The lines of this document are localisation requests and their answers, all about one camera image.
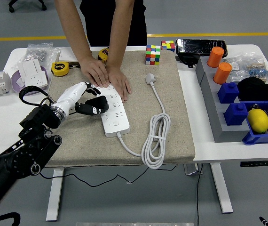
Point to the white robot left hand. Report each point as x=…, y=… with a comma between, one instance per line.
x=70, y=95

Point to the person's right hand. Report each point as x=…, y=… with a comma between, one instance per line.
x=94, y=70

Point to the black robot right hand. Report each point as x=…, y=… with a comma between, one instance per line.
x=263, y=221

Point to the person's left hand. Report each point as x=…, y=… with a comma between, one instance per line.
x=119, y=82

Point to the black plug adapter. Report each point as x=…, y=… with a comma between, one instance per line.
x=100, y=102

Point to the white power strip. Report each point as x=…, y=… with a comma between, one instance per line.
x=115, y=122

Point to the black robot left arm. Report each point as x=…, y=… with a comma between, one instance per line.
x=30, y=150

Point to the person's right forearm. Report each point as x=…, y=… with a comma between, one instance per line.
x=74, y=23

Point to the person's left forearm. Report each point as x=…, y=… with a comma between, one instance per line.
x=121, y=28

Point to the yellow tape measure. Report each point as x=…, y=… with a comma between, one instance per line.
x=104, y=54
x=60, y=69

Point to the dark metal piece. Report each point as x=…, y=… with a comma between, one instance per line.
x=74, y=65

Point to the large colourful puzzle cube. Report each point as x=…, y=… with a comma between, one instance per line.
x=152, y=55

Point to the person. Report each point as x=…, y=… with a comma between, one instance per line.
x=101, y=18

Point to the clear bag of screws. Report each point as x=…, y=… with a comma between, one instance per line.
x=40, y=53

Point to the small white plastic piece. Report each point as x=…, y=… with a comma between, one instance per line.
x=20, y=82

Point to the white table leg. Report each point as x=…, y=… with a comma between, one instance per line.
x=54, y=195
x=222, y=188

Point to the grey-brown mat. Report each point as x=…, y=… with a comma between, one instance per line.
x=89, y=146

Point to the purple bowl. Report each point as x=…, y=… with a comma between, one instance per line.
x=14, y=86

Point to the black table control panel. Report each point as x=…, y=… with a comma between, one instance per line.
x=258, y=163

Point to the small colourful puzzle cube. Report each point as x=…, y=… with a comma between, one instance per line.
x=168, y=46

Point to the black holder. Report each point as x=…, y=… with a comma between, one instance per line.
x=186, y=60

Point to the blue plastic bin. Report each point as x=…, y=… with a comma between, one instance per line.
x=261, y=139

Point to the black glossy wrapped box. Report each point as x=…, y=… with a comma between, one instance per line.
x=201, y=47

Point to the orange cylinder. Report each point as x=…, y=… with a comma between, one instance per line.
x=222, y=73
x=215, y=56

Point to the grey stepped block base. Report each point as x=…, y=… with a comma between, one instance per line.
x=214, y=113

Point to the yellow lemon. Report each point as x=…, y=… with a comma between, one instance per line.
x=258, y=121

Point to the black office chair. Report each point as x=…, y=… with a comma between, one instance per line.
x=11, y=8

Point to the blue square block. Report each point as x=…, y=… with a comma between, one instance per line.
x=228, y=93
x=236, y=114

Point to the clear bag of small parts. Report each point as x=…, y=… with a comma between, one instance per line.
x=235, y=70

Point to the black cloth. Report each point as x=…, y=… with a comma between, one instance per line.
x=256, y=89

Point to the clear bag of blue resistors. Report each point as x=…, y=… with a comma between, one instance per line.
x=258, y=68

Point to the flat white switch plate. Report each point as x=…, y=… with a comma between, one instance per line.
x=65, y=55

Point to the white wall socket panel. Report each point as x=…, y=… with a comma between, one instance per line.
x=36, y=81

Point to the white switch box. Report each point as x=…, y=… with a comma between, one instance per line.
x=29, y=67

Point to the silver under-table bracket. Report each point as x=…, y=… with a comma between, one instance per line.
x=190, y=169

